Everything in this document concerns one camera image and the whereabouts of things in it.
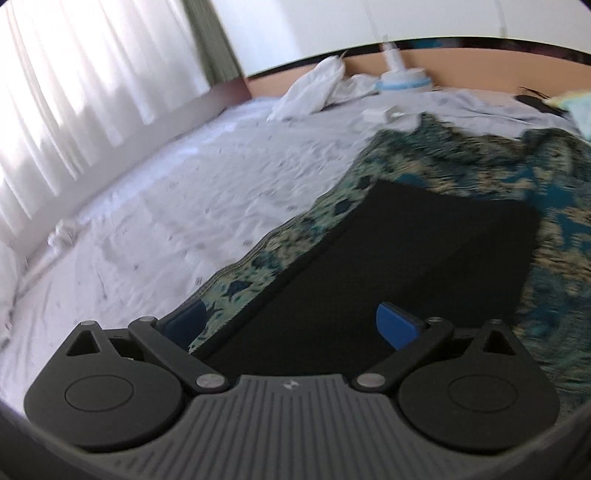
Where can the green curtain right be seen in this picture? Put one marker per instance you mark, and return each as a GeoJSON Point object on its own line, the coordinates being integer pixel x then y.
{"type": "Point", "coordinates": [213, 48]}

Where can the white sheer curtain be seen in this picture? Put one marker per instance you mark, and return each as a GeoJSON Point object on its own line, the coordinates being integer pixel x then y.
{"type": "Point", "coordinates": [79, 79]}

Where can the crumpled white cloth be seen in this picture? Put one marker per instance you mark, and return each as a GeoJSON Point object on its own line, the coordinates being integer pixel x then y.
{"type": "Point", "coordinates": [326, 85]}

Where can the black pants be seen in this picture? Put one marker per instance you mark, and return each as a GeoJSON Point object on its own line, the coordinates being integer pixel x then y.
{"type": "Point", "coordinates": [462, 259]}

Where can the small white rolled cloth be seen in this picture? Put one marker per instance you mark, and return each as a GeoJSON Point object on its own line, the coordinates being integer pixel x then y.
{"type": "Point", "coordinates": [65, 234]}

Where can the wooden bed frame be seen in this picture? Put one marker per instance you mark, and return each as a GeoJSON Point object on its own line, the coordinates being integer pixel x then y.
{"type": "Point", "coordinates": [489, 69]}

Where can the small white charger box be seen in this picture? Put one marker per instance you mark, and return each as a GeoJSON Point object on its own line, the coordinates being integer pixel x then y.
{"type": "Point", "coordinates": [382, 115]}

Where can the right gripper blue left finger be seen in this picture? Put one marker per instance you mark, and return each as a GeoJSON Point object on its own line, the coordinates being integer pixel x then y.
{"type": "Point", "coordinates": [164, 342]}

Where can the teal paisley bedspread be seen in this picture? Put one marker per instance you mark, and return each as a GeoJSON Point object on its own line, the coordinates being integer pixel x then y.
{"type": "Point", "coordinates": [549, 169]}

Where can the white bed sheet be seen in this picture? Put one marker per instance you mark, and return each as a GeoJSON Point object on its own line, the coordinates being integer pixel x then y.
{"type": "Point", "coordinates": [201, 203]}

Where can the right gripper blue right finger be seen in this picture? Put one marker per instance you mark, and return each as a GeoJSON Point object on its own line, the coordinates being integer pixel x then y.
{"type": "Point", "coordinates": [414, 340]}

